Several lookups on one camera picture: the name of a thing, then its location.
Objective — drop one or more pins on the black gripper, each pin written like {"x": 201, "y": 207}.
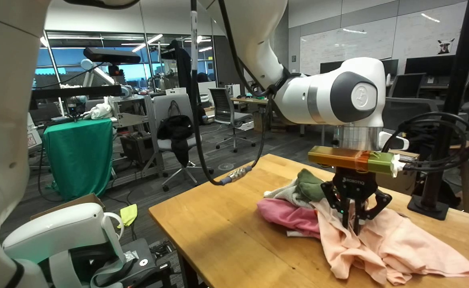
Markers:
{"x": 356, "y": 194}

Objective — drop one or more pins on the green and orange plush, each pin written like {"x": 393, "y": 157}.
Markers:
{"x": 308, "y": 186}

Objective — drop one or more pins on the hot pink cloth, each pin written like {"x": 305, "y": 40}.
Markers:
{"x": 295, "y": 220}

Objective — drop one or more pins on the white towel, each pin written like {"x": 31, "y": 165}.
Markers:
{"x": 291, "y": 194}

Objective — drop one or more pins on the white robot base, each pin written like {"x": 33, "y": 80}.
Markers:
{"x": 52, "y": 236}

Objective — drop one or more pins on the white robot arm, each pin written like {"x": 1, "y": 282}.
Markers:
{"x": 351, "y": 98}

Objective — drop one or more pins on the black office chair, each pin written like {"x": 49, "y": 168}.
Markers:
{"x": 177, "y": 135}

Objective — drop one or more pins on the yellow crumpled paper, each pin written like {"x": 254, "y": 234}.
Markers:
{"x": 129, "y": 215}

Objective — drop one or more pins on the green cloth covered bin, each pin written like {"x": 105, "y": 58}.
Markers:
{"x": 81, "y": 156}

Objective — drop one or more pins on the black camera tripod stand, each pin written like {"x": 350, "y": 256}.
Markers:
{"x": 449, "y": 120}

